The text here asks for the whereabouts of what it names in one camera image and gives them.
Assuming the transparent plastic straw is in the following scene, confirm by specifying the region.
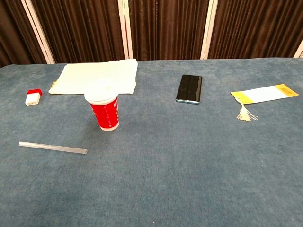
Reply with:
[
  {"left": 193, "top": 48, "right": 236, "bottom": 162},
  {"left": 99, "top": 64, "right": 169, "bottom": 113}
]
[{"left": 18, "top": 141, "right": 89, "bottom": 155}]

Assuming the red paper cup white lid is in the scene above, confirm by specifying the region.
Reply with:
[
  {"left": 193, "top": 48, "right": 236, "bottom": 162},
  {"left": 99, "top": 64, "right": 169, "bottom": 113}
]
[{"left": 84, "top": 81, "right": 120, "bottom": 131}]

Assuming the blue table cloth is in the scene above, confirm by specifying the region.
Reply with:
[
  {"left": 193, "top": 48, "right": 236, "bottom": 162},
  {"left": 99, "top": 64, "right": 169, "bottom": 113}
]
[{"left": 0, "top": 57, "right": 303, "bottom": 227}]

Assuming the black smartphone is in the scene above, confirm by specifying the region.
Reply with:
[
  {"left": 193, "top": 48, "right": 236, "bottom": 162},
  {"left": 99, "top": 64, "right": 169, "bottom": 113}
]
[{"left": 175, "top": 74, "right": 203, "bottom": 105}]

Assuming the white folded cloth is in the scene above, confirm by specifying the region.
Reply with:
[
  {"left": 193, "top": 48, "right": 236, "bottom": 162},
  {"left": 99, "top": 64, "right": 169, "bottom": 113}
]
[{"left": 48, "top": 58, "right": 139, "bottom": 95}]

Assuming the yellow white bookmark with tassel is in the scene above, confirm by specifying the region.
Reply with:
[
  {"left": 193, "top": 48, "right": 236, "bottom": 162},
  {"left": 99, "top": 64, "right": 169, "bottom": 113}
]
[{"left": 230, "top": 84, "right": 300, "bottom": 122}]

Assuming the red and white eraser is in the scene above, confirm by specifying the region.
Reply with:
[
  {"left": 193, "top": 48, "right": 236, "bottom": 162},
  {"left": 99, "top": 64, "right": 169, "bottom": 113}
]
[{"left": 25, "top": 88, "right": 43, "bottom": 107}]

